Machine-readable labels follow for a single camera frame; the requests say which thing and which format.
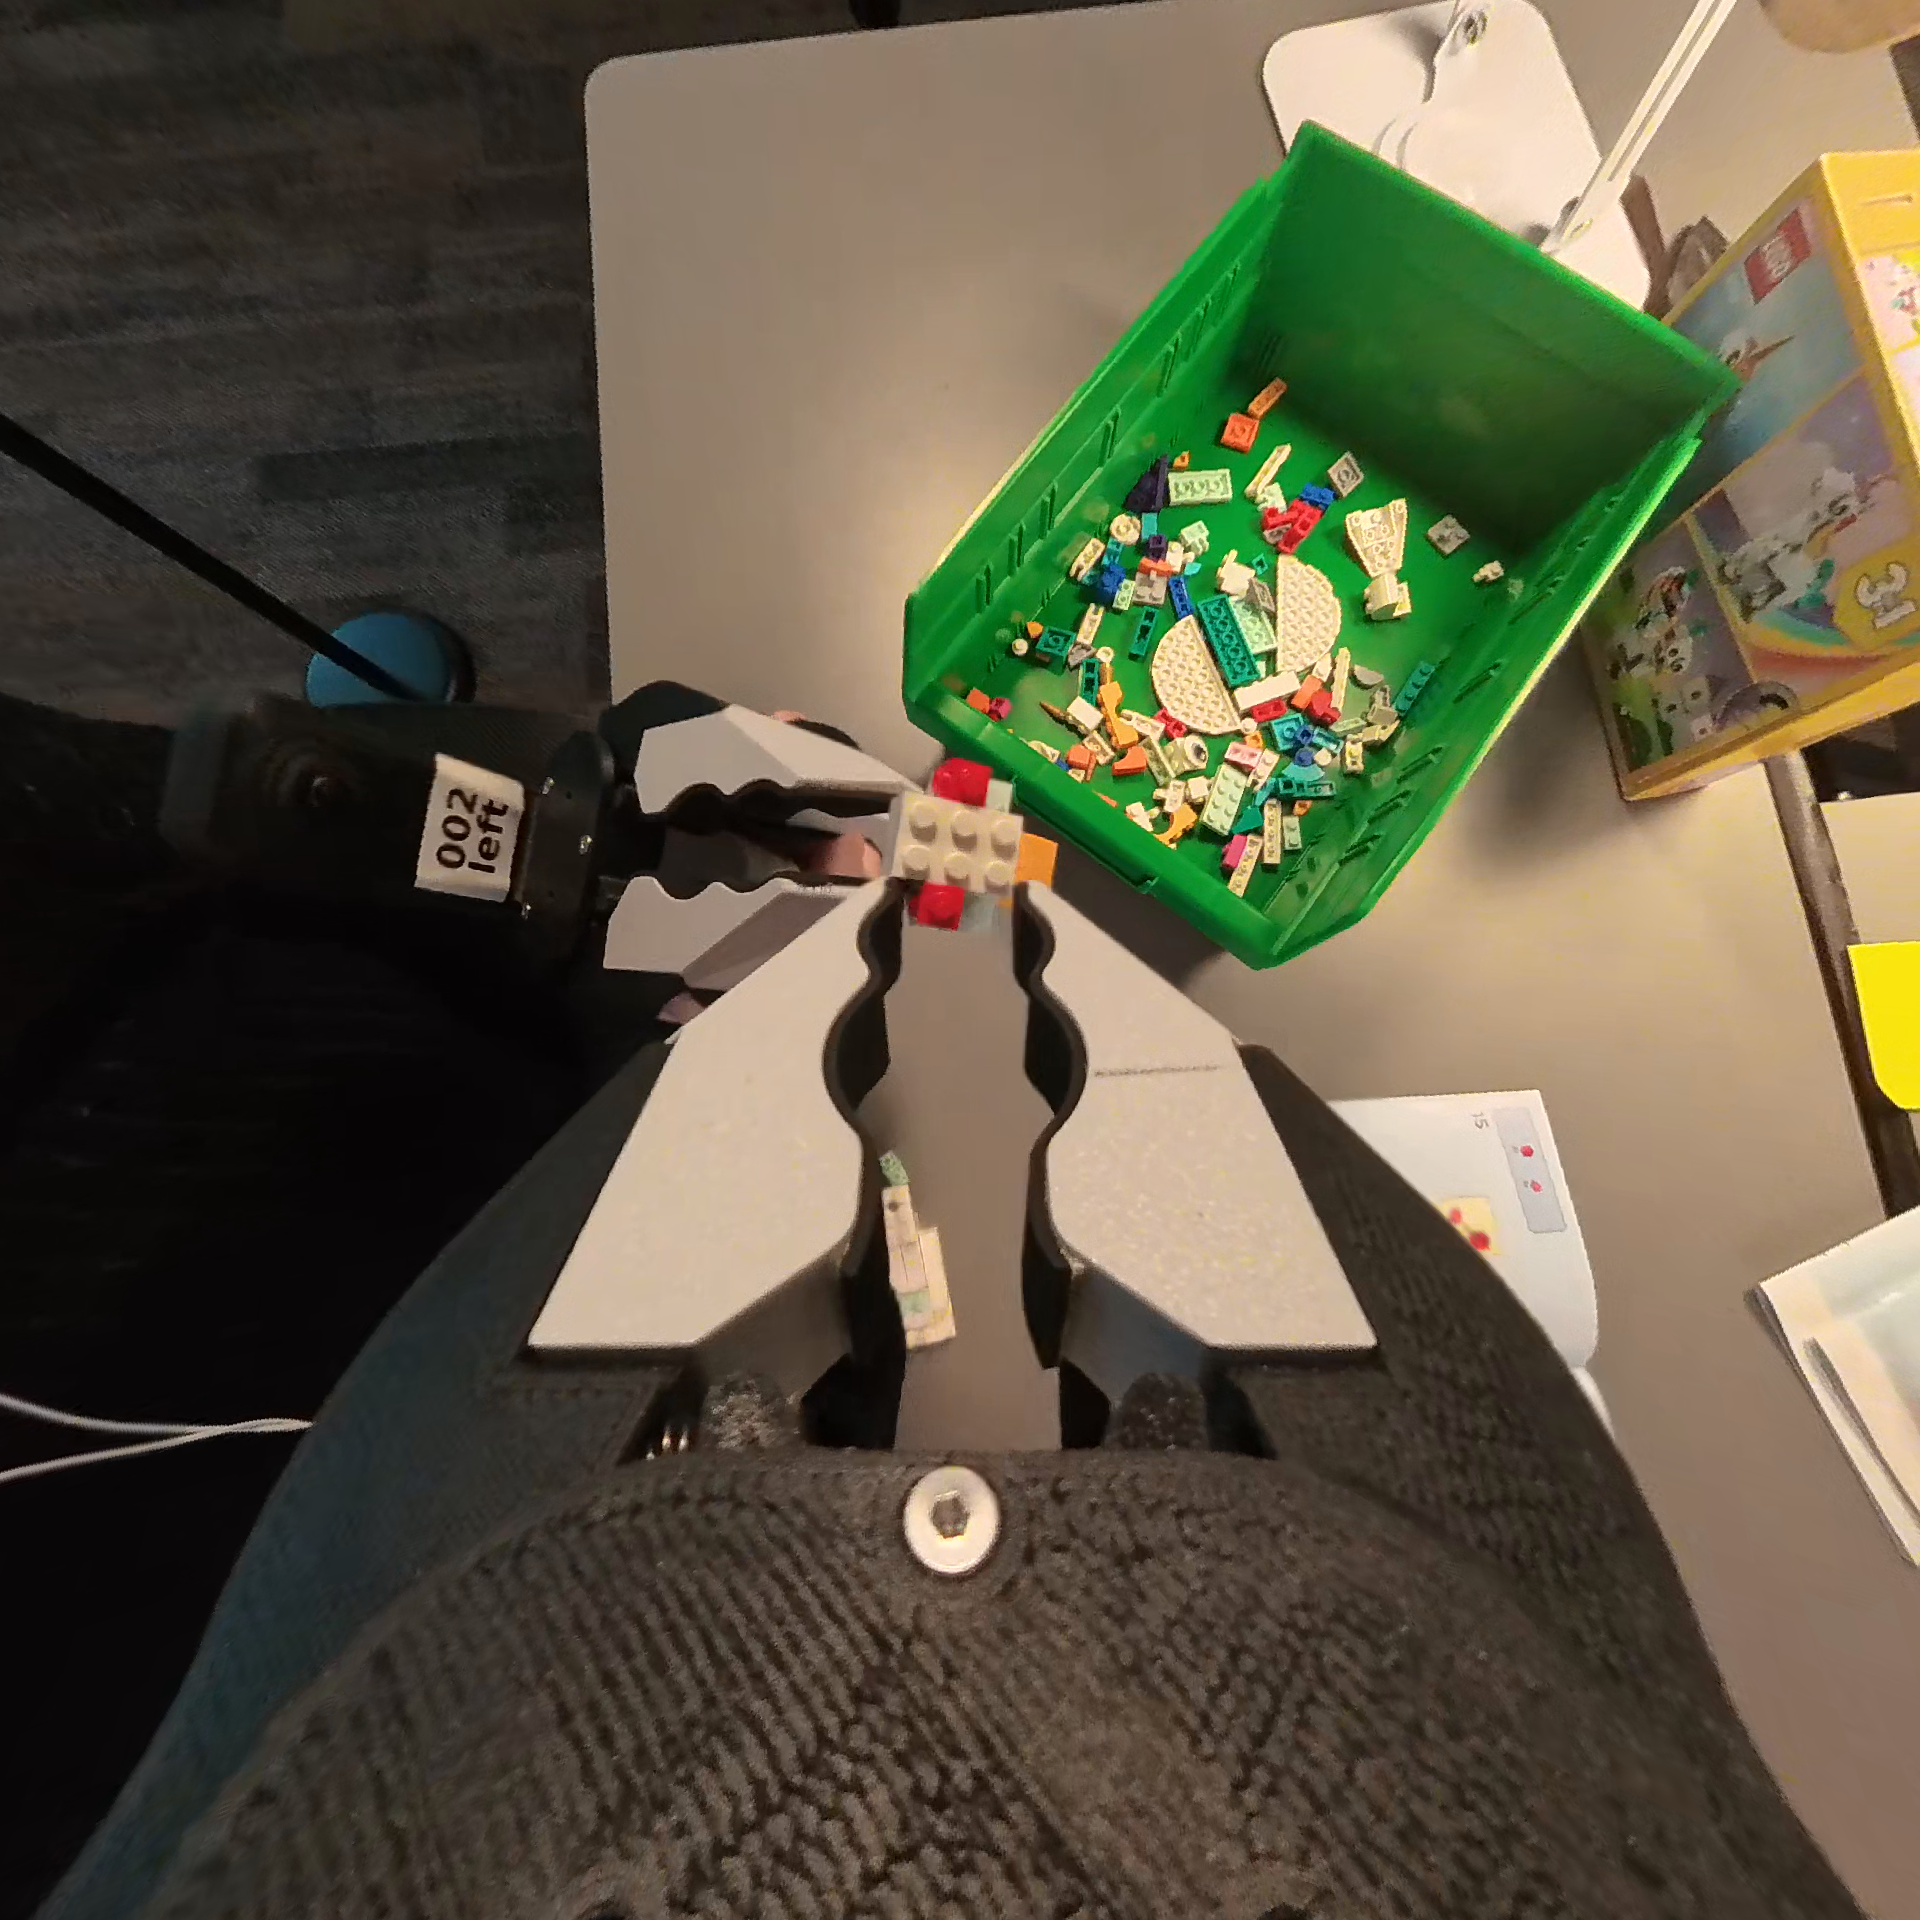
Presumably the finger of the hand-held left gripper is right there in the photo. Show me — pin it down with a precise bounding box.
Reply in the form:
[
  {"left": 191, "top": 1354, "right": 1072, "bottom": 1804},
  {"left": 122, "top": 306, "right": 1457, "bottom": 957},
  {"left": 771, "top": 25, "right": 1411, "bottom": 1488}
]
[
  {"left": 626, "top": 704, "right": 924, "bottom": 825},
  {"left": 600, "top": 874, "right": 880, "bottom": 1001}
]

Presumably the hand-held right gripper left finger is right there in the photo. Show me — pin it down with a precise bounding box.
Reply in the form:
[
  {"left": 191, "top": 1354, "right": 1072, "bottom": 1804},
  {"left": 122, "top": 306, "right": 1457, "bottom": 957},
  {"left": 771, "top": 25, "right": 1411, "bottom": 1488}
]
[{"left": 527, "top": 878, "right": 911, "bottom": 1366}]

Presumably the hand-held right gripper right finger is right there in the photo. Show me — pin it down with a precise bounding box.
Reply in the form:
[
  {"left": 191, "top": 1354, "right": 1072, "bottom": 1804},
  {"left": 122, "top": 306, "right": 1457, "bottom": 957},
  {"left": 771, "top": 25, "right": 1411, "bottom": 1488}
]
[{"left": 1008, "top": 883, "right": 1383, "bottom": 1369}]

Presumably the multicoloured lego assembly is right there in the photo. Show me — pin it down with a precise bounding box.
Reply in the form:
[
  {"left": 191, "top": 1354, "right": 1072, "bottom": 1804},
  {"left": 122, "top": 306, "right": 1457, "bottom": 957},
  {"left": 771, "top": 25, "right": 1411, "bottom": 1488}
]
[{"left": 884, "top": 757, "right": 1060, "bottom": 939}]

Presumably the green plastic bin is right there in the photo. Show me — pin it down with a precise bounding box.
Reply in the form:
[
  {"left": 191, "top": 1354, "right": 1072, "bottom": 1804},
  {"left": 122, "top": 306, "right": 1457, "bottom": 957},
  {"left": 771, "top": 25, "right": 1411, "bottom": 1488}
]
[{"left": 900, "top": 120, "right": 1745, "bottom": 972}]

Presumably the small pale lego piece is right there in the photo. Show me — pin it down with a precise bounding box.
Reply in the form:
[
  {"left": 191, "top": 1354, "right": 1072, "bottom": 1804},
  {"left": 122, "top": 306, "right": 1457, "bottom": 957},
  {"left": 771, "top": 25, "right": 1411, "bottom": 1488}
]
[{"left": 879, "top": 1153, "right": 959, "bottom": 1348}]

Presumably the open lego instruction booklet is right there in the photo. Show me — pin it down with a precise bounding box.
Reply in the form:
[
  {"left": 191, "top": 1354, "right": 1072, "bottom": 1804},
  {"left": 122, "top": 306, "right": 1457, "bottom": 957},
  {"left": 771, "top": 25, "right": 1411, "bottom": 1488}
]
[{"left": 1328, "top": 1088, "right": 1615, "bottom": 1426}]

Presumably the pile of loose lego pieces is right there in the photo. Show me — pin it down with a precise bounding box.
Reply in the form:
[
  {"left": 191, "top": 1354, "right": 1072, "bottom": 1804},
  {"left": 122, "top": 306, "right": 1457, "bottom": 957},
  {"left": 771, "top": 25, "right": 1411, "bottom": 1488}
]
[{"left": 961, "top": 376, "right": 1508, "bottom": 902}]

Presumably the yellow lego set box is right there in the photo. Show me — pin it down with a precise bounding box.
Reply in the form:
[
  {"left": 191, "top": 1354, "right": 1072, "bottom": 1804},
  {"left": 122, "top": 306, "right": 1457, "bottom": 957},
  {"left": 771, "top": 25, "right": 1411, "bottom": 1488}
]
[{"left": 1583, "top": 152, "right": 1920, "bottom": 805}]

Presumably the blue round disc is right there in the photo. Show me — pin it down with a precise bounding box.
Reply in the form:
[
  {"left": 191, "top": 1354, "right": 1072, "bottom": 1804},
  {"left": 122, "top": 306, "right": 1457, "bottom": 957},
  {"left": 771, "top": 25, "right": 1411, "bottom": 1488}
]
[{"left": 307, "top": 608, "right": 471, "bottom": 707}]

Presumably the thin black pole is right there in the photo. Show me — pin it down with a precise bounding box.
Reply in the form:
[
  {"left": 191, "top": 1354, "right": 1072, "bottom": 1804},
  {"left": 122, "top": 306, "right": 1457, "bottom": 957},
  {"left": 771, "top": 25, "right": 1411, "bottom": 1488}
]
[{"left": 0, "top": 412, "right": 410, "bottom": 702}]

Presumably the closed instruction booklet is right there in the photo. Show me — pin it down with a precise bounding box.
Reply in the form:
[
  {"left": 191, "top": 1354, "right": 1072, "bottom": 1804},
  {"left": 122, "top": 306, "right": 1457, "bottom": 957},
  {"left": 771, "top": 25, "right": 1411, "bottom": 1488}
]
[{"left": 1752, "top": 1201, "right": 1920, "bottom": 1568}]

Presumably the yellow sticky note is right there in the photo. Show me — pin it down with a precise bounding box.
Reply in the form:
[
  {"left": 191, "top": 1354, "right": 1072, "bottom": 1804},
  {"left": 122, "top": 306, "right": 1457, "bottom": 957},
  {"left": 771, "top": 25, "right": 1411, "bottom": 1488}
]
[{"left": 1844, "top": 941, "right": 1920, "bottom": 1113}]

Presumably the white lamp base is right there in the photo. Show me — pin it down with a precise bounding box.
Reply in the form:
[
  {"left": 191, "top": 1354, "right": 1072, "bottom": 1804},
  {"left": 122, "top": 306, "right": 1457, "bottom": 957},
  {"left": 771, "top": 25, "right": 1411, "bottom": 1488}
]
[{"left": 1265, "top": 0, "right": 1748, "bottom": 309}]

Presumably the white cable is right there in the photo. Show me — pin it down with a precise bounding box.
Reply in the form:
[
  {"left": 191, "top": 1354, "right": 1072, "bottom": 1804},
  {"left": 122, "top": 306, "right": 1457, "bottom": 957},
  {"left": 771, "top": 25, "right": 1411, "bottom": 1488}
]
[{"left": 0, "top": 1393, "right": 318, "bottom": 1488}]

